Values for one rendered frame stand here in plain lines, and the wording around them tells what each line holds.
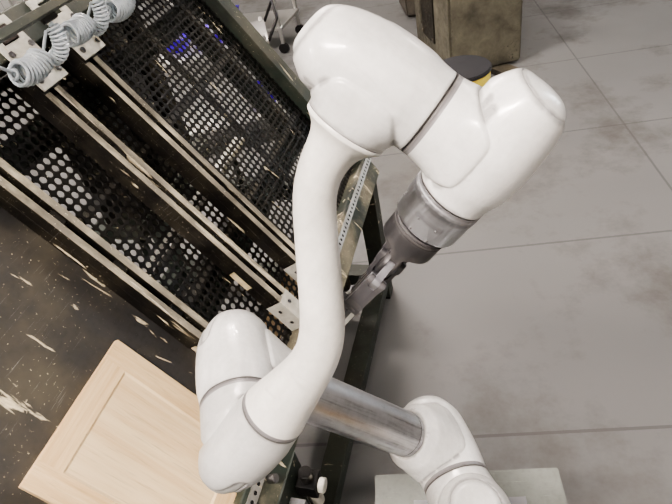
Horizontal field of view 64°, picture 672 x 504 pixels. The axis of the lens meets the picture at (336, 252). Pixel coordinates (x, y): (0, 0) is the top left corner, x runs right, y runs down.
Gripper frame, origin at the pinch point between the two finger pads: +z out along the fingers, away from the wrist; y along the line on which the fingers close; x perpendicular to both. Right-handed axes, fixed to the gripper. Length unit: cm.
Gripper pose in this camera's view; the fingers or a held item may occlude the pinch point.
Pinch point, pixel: (343, 312)
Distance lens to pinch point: 80.7
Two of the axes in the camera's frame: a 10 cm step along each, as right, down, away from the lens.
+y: -3.9, 4.8, -7.8
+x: 7.8, 6.2, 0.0
